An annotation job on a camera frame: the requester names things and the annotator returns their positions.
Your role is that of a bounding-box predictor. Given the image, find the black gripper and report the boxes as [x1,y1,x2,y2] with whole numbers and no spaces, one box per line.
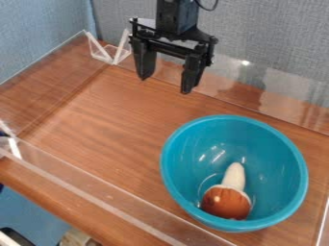
[130,17,218,94]

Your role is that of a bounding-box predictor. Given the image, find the clear acrylic corner bracket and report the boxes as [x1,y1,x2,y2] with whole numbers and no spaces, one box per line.
[84,29,131,65]

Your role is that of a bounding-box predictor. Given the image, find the clear acrylic back barrier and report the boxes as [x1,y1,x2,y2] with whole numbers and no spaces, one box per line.
[119,47,329,135]

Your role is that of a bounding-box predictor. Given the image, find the blue plastic bowl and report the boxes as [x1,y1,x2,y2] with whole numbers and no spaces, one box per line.
[159,114,309,233]

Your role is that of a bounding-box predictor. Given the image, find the clear acrylic barrier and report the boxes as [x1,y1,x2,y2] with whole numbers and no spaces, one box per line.
[0,119,237,246]
[119,47,329,135]

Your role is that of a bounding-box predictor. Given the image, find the clear acrylic front barrier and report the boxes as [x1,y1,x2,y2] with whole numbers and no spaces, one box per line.
[0,119,237,246]

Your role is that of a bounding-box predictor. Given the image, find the brown and white toy mushroom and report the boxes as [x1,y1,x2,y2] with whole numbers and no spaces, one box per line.
[201,162,251,220]

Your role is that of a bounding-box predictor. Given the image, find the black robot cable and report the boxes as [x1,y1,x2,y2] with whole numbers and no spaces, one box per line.
[193,0,219,12]

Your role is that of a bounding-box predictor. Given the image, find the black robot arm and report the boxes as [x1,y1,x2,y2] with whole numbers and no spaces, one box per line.
[130,0,218,94]

